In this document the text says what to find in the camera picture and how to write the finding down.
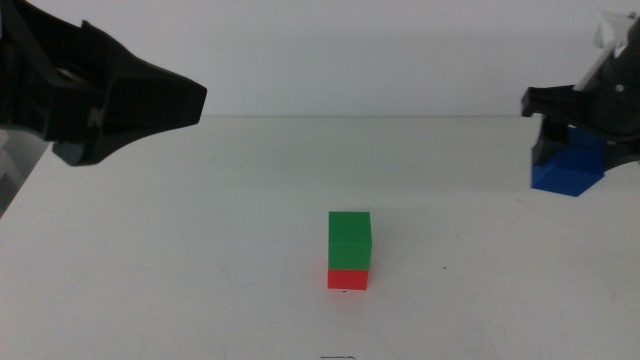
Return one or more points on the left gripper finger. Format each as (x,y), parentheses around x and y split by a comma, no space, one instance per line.
(155,100)
(70,152)

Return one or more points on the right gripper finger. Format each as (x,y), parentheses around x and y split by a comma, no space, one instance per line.
(622,156)
(547,142)

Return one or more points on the blue cube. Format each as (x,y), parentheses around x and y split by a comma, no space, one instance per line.
(570,172)

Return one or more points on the green cube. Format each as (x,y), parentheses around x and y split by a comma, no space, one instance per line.
(350,242)

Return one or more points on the red cube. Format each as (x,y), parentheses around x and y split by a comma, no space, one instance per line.
(347,280)

